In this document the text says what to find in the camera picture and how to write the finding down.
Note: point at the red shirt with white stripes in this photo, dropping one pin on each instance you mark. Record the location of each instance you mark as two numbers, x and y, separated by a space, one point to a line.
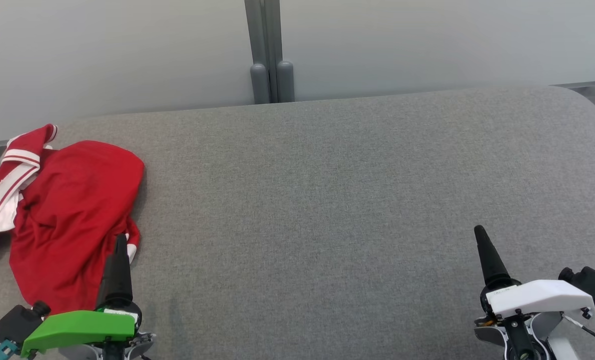
22 160

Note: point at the red shorts with white panels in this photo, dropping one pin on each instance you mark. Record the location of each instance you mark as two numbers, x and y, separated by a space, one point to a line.
77 210

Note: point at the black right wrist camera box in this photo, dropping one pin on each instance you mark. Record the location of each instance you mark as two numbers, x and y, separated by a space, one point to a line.
590 282

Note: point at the grey rounded post cover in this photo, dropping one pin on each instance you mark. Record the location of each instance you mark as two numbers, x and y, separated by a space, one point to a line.
260 82
286 80

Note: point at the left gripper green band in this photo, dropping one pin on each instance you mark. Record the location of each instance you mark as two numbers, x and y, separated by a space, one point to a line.
82 327

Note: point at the grey metal partition post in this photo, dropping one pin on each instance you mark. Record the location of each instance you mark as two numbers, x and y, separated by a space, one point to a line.
263 30

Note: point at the grey fabric sofa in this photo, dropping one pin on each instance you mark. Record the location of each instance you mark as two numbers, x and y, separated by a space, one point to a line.
327 210

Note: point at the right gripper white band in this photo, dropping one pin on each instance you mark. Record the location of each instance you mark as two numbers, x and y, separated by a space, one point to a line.
542 297

